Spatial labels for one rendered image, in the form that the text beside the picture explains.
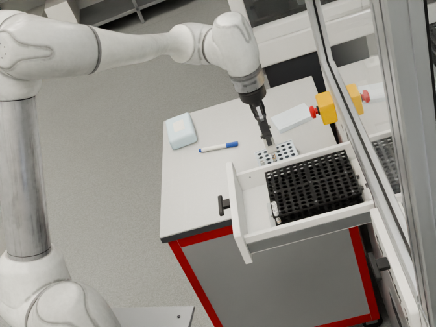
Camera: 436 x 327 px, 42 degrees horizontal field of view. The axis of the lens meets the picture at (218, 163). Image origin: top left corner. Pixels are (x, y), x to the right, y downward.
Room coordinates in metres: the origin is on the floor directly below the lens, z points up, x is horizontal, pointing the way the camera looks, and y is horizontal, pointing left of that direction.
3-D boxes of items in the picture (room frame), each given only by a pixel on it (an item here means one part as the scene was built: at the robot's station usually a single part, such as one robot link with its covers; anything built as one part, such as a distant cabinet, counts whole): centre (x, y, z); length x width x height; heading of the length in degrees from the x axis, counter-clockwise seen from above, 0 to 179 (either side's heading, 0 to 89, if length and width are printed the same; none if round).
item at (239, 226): (1.13, 0.00, 0.87); 0.29 x 0.02 x 0.11; 169
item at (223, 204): (1.13, 0.02, 0.91); 0.07 x 0.04 x 0.01; 169
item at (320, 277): (1.53, -0.10, 0.38); 0.62 x 0.58 x 0.76; 169
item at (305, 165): (1.09, -0.20, 0.87); 0.22 x 0.18 x 0.06; 79
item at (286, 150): (1.38, -0.18, 0.78); 0.12 x 0.08 x 0.04; 85
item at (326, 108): (1.39, -0.36, 0.88); 0.07 x 0.05 x 0.07; 169
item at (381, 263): (0.76, -0.23, 0.91); 0.07 x 0.04 x 0.01; 169
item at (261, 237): (1.09, -0.21, 0.86); 0.40 x 0.26 x 0.06; 79
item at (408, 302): (0.76, -0.26, 0.87); 0.29 x 0.02 x 0.11; 169
